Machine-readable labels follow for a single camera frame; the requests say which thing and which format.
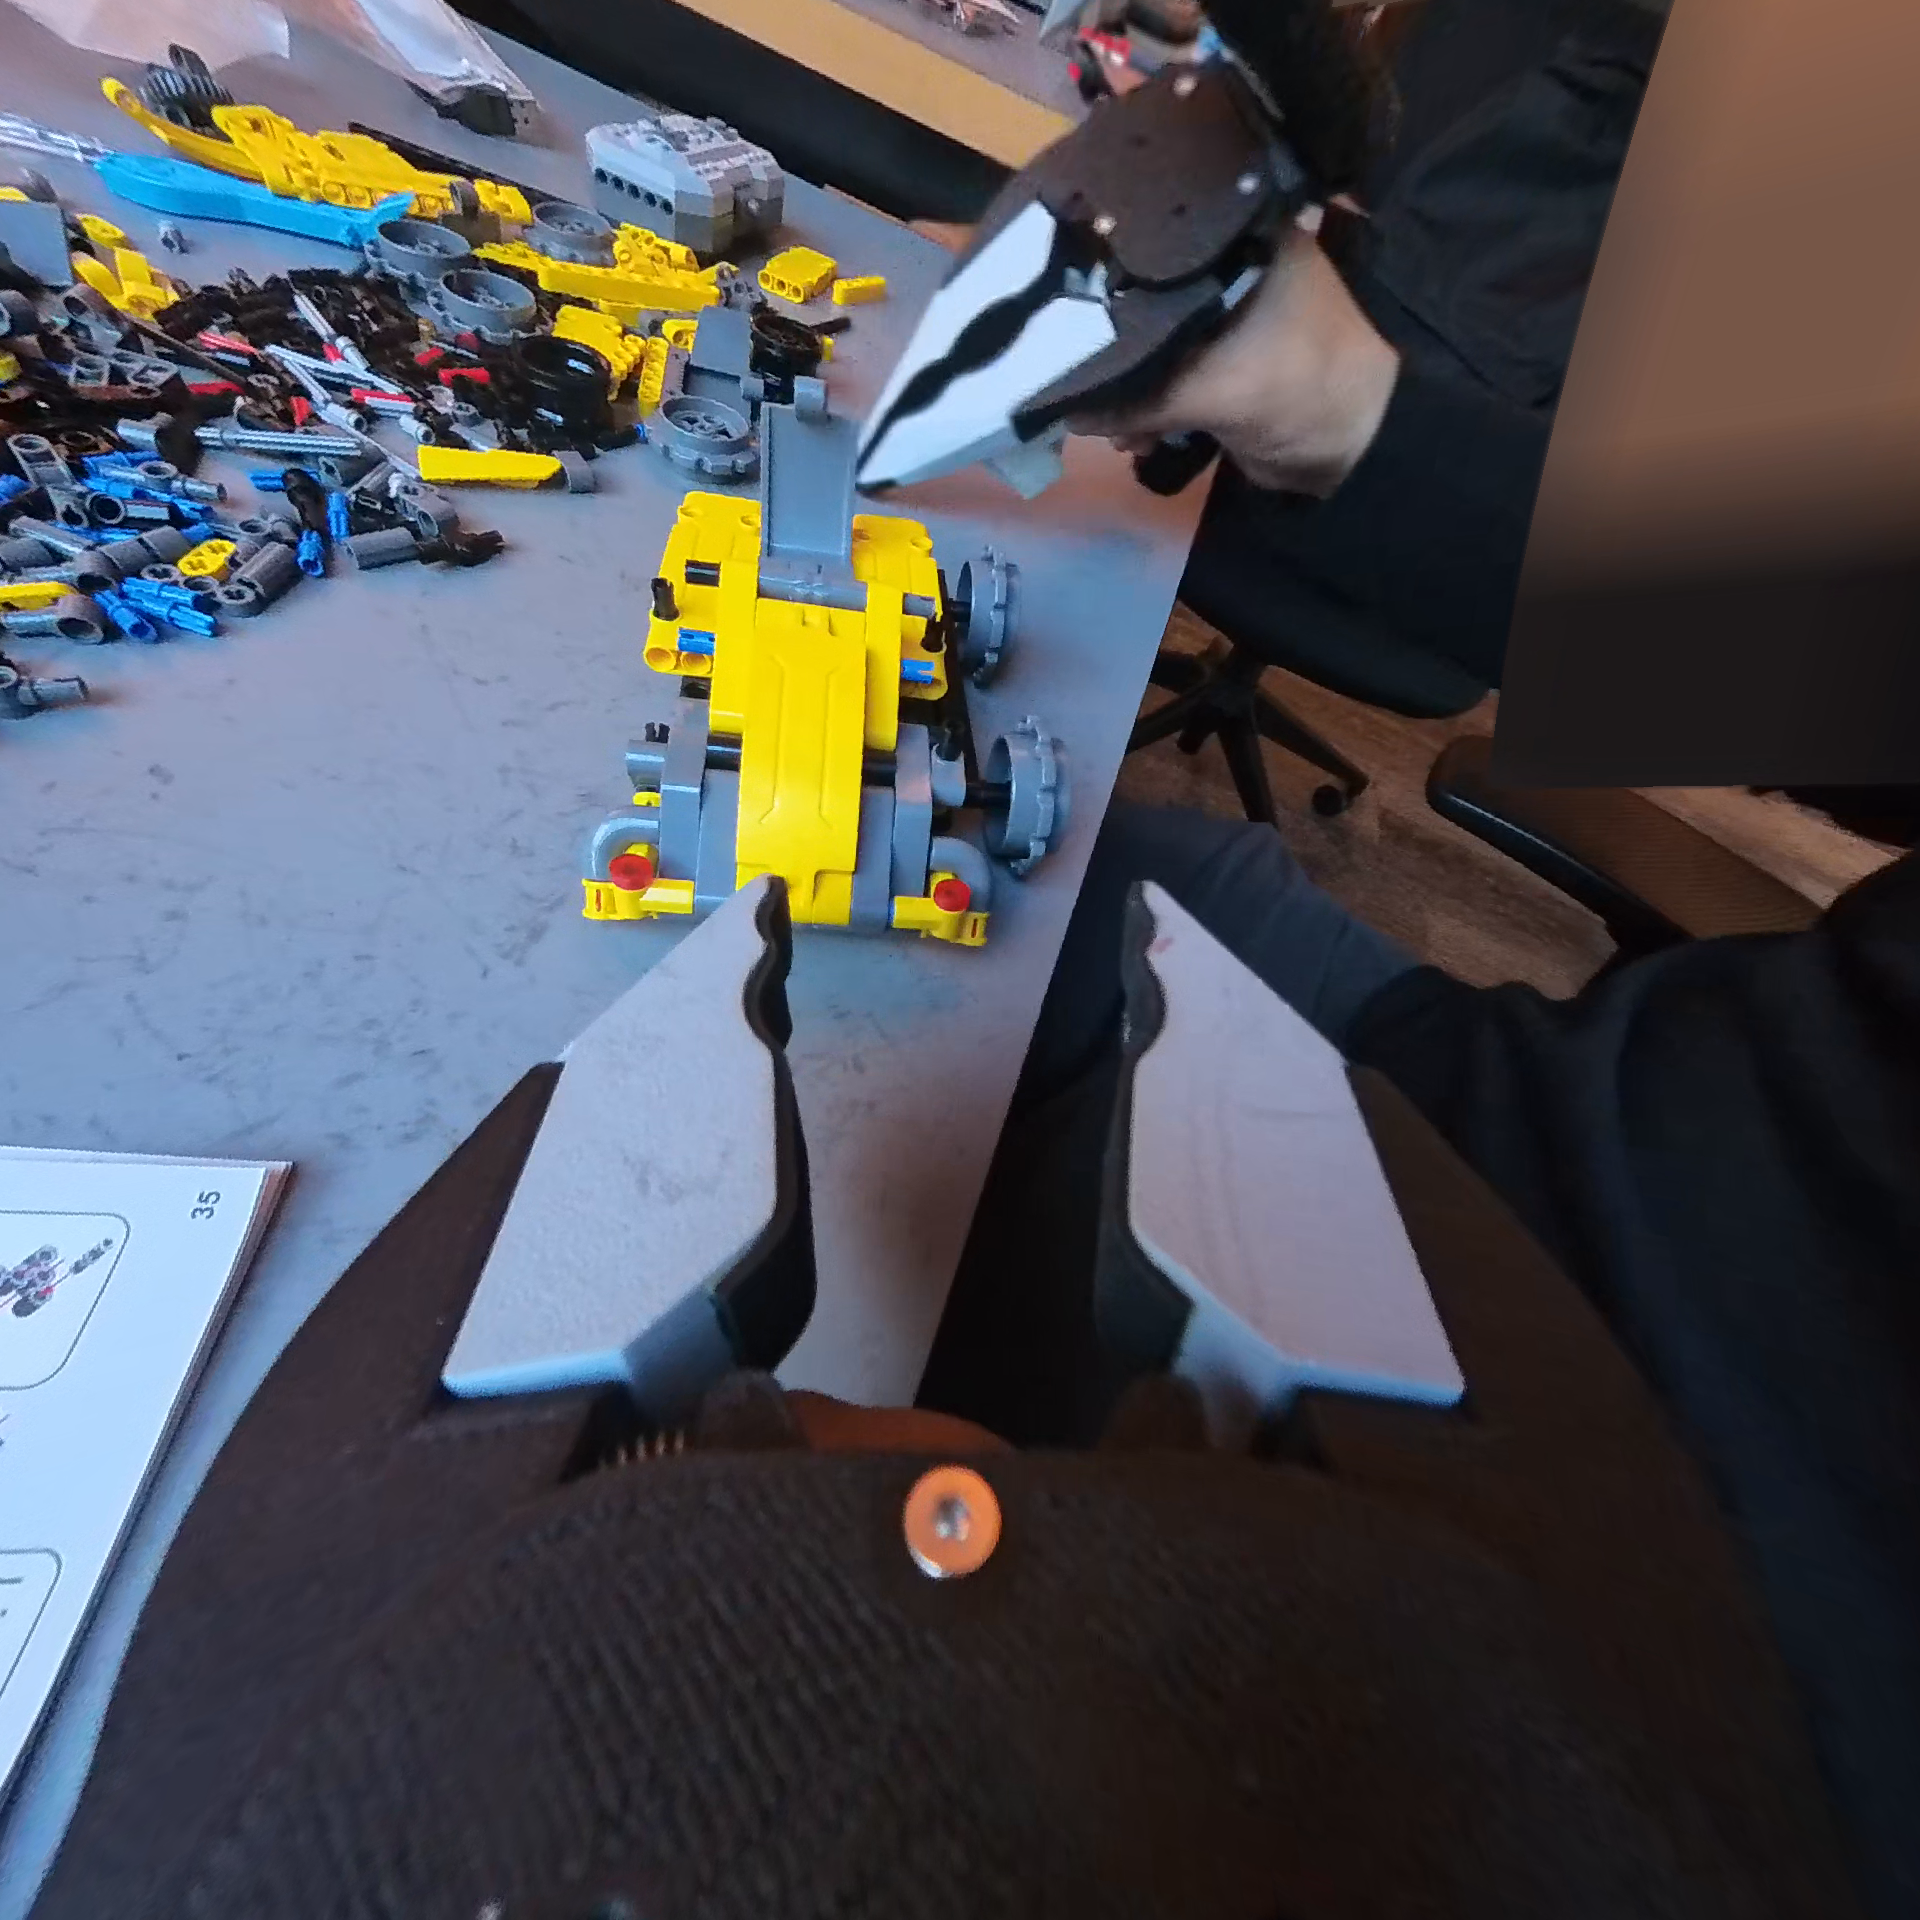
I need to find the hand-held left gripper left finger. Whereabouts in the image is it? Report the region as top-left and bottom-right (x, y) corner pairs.
(439, 873), (818, 1413)

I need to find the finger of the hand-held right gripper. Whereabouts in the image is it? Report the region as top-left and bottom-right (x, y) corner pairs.
(861, 292), (1127, 504)
(851, 193), (1107, 489)

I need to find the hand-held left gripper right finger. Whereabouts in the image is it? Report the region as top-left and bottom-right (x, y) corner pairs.
(1093, 879), (1469, 1420)

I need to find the yellow toy brick vehicle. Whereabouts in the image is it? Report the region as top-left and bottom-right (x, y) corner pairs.
(578, 375), (1071, 952)

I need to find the person's right forearm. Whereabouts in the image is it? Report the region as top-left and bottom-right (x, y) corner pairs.
(1200, 16), (1673, 719)

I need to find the grey desk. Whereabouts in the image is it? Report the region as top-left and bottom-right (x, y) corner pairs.
(0, 0), (1208, 1863)

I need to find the person's right hand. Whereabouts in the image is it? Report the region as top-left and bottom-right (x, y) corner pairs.
(1111, 200), (1413, 500)

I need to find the tan-edged table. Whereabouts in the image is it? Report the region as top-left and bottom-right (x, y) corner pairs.
(450, 0), (1096, 173)

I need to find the grey brick panel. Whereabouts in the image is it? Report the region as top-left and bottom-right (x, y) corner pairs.
(681, 307), (768, 406)

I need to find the person's grey trouser leg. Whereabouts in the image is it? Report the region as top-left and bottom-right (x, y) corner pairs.
(1034, 801), (1413, 1080)

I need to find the grey brick motor box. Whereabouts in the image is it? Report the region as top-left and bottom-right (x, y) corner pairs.
(585, 111), (785, 253)

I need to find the black office chair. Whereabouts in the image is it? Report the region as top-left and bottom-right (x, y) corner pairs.
(1123, 598), (1374, 819)

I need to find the yellow curved brick panel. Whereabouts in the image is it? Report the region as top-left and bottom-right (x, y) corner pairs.
(416, 441), (565, 492)

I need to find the white instruction booklet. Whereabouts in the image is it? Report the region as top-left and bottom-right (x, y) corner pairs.
(0, 1148), (295, 1787)

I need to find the clear plastic bag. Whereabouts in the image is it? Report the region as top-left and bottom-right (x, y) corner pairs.
(275, 0), (538, 140)

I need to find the pile of yellow brick beams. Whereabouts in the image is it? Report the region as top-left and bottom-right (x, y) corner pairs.
(71, 75), (888, 429)

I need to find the light blue brick blade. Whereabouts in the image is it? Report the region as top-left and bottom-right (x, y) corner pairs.
(102, 150), (414, 248)

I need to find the pile of small brick pieces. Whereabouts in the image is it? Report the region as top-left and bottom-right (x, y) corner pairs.
(0, 164), (504, 723)

